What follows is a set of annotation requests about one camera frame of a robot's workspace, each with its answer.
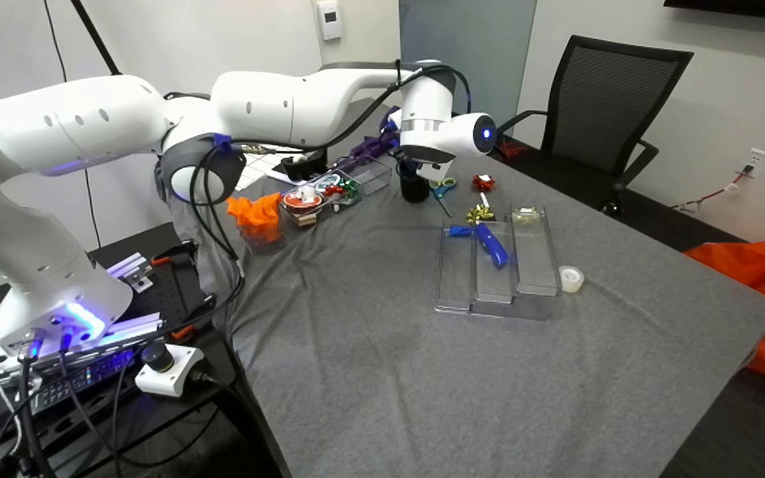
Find orange handled clamp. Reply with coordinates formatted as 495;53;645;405
147;243;199;272
167;297;218;346

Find white label sheet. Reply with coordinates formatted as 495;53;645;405
241;148;303;191

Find orange cloth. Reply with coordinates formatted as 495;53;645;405
224;191;289;247

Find white wall thermostat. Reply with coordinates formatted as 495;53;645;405
313;0;346;45

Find clear flat plastic box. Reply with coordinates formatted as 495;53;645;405
333;162;395;213

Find metal robot mounting base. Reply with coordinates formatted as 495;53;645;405
0;308;171;421

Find silver metal bracket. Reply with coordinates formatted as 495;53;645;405
104;251;157;296

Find grey tablecloth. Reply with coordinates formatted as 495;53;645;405
153;97;765;478

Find white wall whiteboard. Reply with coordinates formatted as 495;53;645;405
0;0;327;167

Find socket power cable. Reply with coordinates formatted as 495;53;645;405
673;164;756;217

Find black robot cart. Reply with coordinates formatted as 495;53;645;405
0;221;270;478

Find white tape roll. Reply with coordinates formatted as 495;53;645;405
557;263;590;297

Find black tripod pole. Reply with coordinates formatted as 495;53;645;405
70;0;124;79

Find black open tray box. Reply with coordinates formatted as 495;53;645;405
274;147;333;184

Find black wall television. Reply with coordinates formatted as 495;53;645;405
662;0;765;28

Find green yellow scissors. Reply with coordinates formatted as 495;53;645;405
428;175;462;221

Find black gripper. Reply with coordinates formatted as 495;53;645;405
392;147;456;190

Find clear plastic tray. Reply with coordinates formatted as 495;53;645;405
432;200;566;324

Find blue clip tool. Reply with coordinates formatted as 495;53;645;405
473;221;513;272

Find gold gift bow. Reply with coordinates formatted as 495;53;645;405
466;200;500;227

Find white wall socket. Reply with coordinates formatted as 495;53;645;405
743;143;765;180

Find black cup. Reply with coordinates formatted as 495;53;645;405
398;170;432;204

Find clear plastic container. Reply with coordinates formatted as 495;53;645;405
233;221;292;256

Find black mesh office chair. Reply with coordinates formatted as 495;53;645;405
488;36;695;216

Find thin black wall cable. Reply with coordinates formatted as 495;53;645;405
41;0;107;252

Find frosted glass panel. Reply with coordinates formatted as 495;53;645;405
398;0;540;134

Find white emergency stop button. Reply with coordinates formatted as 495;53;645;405
133;340;208;401

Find red round bowl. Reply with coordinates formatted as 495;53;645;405
276;190;323;231

